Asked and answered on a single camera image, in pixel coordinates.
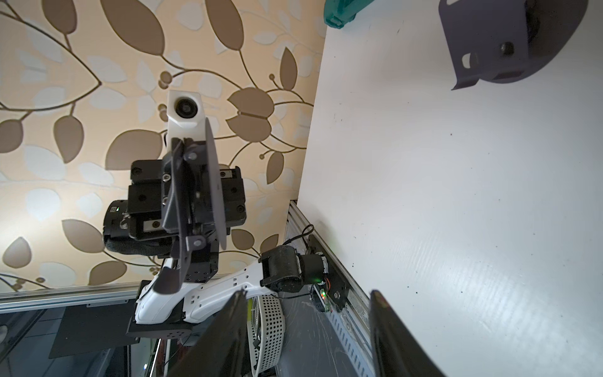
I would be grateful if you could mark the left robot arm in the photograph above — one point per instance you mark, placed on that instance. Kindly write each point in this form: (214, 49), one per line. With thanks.
(279, 268)

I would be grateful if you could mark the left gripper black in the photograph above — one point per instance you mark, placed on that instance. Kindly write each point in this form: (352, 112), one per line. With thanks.
(153, 213)

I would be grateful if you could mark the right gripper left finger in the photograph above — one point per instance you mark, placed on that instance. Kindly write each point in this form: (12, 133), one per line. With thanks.
(220, 351)

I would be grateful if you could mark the aluminium front rail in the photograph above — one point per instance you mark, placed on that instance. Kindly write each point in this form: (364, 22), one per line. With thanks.
(327, 342)

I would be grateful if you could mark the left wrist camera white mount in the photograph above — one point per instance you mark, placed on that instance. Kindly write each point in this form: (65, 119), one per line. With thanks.
(186, 116)

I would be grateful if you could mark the green plastic tool case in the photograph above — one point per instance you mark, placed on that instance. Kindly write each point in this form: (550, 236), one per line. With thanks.
(338, 13)

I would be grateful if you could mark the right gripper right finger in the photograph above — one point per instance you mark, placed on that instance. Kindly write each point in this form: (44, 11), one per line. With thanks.
(395, 351)

